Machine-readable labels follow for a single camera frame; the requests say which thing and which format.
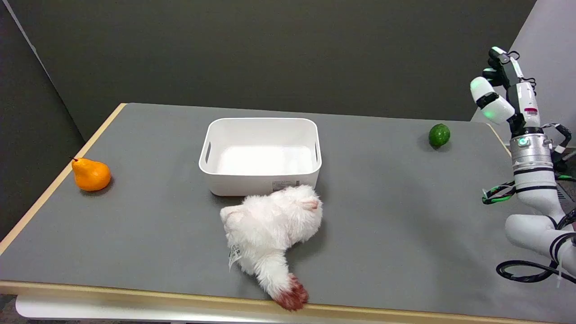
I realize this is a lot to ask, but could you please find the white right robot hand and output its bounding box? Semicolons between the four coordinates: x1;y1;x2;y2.
470;46;541;135

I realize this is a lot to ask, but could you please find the white fluffy plush eraser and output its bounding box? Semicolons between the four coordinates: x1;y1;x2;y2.
219;184;324;311

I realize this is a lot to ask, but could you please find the green toy avocado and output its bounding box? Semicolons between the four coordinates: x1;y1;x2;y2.
428;123;451;148

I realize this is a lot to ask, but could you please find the white plastic storage bin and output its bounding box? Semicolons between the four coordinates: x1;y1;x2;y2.
198;117;323;197

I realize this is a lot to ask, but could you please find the orange toy pear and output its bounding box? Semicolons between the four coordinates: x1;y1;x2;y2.
71;157;112;192

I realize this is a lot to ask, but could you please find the short black wrist cable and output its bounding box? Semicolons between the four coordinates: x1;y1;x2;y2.
541;122;572;171

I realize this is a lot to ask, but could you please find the black green braided cable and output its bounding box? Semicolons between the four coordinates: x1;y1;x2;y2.
481;180;516;205

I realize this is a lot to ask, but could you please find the white table frame bar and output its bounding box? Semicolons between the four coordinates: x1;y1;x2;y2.
15;295;288;324

